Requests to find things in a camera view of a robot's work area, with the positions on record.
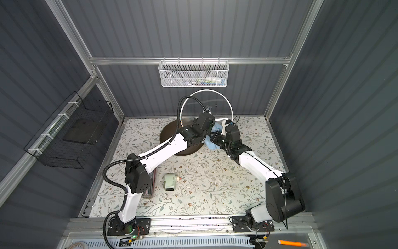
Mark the white wire mesh basket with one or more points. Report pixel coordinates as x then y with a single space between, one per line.
181 75

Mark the black wire basket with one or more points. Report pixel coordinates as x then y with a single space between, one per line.
69 139

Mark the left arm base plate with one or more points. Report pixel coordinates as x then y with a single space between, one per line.
136 227

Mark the white wok pan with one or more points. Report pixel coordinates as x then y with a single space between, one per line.
178 142

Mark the light blue microfiber cloth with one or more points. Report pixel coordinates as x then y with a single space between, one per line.
209 139

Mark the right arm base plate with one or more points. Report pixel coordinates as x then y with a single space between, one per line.
244 223

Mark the orange marker pen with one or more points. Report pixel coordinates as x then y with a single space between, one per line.
293 244

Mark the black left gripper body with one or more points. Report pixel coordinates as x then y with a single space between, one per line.
210 132

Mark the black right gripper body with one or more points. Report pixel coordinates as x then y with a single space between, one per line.
223 137

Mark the small green white sharpener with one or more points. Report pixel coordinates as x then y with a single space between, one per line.
170 181

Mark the white ventilated cable duct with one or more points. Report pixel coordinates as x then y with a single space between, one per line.
207 242

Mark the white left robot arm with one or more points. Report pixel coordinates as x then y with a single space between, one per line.
137 169

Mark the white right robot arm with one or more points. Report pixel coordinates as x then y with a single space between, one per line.
283 197

